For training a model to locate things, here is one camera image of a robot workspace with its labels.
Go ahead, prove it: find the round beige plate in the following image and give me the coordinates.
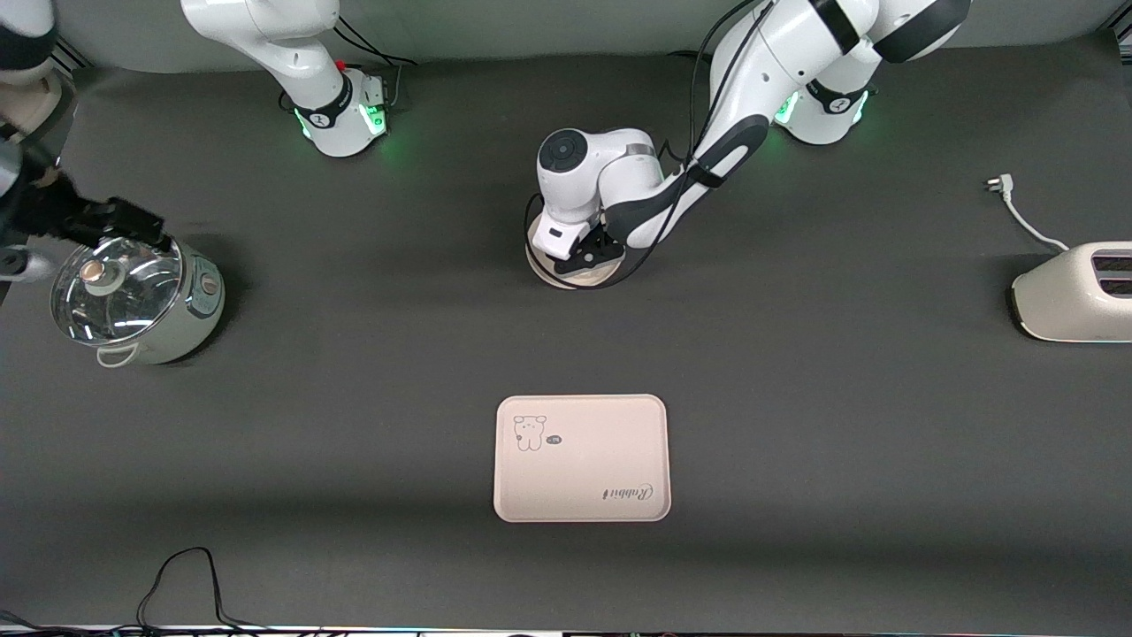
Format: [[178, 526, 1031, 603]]
[[525, 217, 630, 291]]

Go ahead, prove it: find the beige rectangular rabbit tray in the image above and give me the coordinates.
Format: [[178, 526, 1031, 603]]
[[493, 394, 672, 523]]

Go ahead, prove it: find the glass pot lid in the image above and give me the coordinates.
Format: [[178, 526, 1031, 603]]
[[50, 232, 185, 346]]

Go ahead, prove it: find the pale green electric pot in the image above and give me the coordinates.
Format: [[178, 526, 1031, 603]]
[[53, 213, 226, 368]]

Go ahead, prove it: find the beige round background object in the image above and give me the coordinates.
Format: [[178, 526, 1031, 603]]
[[13, 73, 77, 138]]

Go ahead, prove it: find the white toaster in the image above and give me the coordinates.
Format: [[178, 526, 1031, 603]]
[[1010, 241, 1132, 343]]

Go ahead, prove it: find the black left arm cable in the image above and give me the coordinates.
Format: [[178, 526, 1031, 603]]
[[524, 0, 772, 286]]

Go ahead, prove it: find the black right base cable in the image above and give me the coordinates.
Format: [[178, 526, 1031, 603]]
[[333, 12, 418, 112]]

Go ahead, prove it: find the thin black looped cable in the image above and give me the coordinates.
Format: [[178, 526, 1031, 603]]
[[136, 546, 277, 632]]

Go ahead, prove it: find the white toaster power cord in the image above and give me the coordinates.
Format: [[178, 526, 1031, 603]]
[[983, 174, 1073, 254]]

